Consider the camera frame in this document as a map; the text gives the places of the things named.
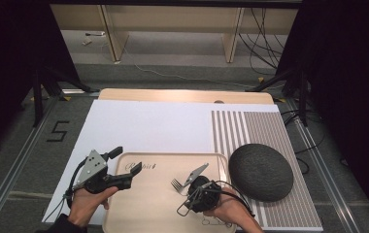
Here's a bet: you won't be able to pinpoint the aluminium floor rail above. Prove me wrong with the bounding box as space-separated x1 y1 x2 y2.
285 98 365 233
0 96 60 232

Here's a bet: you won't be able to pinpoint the black metal stand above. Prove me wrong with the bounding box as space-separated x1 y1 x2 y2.
245 67 310 128
31 64 100 128

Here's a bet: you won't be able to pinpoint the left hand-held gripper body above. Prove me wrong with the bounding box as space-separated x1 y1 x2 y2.
71 149 134 195

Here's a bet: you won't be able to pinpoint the dark grey round plate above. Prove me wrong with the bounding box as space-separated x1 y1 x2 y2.
228 143 294 203

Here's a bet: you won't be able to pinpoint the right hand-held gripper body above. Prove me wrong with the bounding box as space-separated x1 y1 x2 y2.
183 162 223 214

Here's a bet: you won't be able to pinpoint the bundle of black cables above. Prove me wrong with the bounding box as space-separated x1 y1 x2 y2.
238 8 287 77

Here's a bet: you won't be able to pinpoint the black floor cables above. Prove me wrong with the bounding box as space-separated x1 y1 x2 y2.
281 109 327 176

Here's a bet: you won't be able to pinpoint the dark curtain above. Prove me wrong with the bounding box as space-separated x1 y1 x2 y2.
0 0 81 156
276 0 369 221

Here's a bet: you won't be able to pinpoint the person's right hand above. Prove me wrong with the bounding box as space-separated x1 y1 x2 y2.
203 186 254 225

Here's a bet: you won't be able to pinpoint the striped placemat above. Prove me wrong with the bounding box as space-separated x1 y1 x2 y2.
211 110 323 232

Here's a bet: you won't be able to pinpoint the person's left hand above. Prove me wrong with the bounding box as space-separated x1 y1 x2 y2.
66 185 119 227

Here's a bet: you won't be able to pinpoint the white board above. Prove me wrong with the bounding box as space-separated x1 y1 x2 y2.
42 99 324 233

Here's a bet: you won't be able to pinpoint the beige tray with rabbit print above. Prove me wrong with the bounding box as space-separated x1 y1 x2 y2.
102 151 238 233

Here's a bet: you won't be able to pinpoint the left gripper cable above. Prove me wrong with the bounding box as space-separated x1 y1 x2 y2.
42 157 89 222

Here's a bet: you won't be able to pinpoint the light wooden bench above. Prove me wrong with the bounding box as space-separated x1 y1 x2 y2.
50 4 299 64

